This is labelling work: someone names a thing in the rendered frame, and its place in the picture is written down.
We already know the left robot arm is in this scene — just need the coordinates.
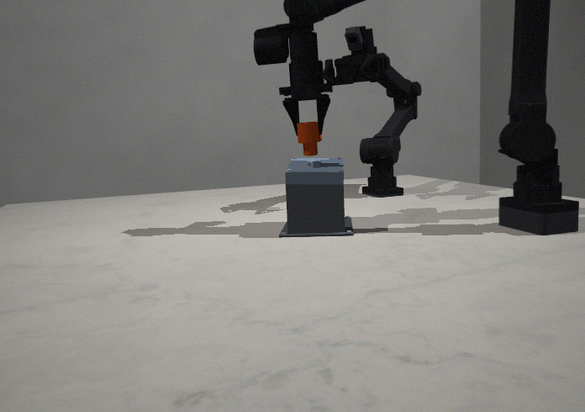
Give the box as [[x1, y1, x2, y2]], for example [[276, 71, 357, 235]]
[[254, 0, 579, 214]]

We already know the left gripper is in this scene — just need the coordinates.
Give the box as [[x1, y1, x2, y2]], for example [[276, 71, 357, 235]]
[[279, 57, 333, 136]]

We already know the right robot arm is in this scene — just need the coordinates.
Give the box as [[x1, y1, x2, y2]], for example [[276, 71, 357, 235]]
[[342, 26, 421, 195]]

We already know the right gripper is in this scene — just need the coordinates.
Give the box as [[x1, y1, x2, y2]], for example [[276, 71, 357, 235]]
[[324, 54, 379, 86]]

